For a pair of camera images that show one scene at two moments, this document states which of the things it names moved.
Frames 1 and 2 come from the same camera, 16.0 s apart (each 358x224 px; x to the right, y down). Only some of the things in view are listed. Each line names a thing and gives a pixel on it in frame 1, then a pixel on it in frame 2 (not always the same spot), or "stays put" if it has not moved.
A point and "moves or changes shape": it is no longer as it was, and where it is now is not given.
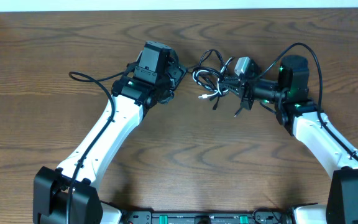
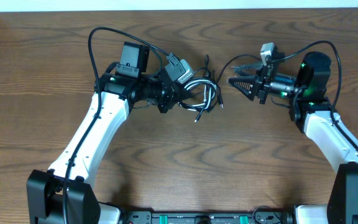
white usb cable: x=194 y=76 moves or changes shape
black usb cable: x=209 y=76 → x=211 y=80
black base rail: x=262 y=216 stays put
